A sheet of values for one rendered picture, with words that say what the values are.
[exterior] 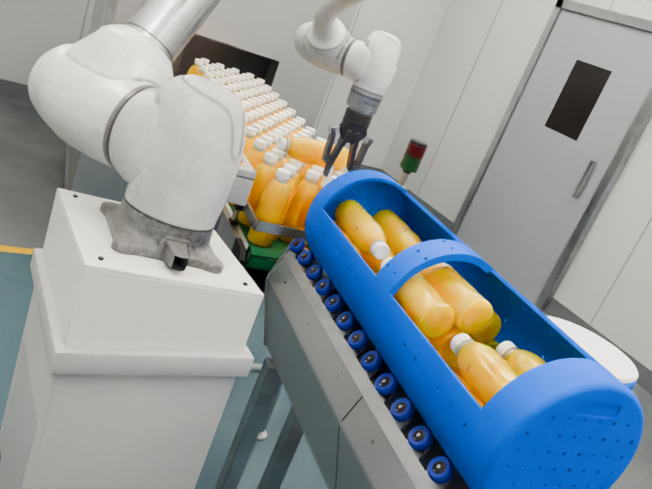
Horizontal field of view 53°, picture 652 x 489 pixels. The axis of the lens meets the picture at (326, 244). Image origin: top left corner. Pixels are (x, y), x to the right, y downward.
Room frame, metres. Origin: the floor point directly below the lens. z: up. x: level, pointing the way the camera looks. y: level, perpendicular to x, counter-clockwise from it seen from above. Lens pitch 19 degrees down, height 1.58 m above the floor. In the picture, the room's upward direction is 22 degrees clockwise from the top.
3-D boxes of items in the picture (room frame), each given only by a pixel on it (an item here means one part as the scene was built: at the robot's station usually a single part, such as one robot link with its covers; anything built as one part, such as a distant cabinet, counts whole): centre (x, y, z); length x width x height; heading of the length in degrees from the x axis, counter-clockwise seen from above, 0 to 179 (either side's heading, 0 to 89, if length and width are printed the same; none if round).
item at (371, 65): (1.81, 0.06, 1.47); 0.13 x 0.11 x 0.16; 74
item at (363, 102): (1.80, 0.05, 1.36); 0.09 x 0.09 x 0.06
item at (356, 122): (1.80, 0.05, 1.29); 0.08 x 0.07 x 0.09; 116
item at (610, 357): (1.55, -0.69, 1.03); 0.28 x 0.28 x 0.01
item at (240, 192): (1.75, 0.33, 1.05); 0.20 x 0.10 x 0.10; 28
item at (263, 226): (1.77, 0.02, 0.96); 0.40 x 0.01 x 0.03; 118
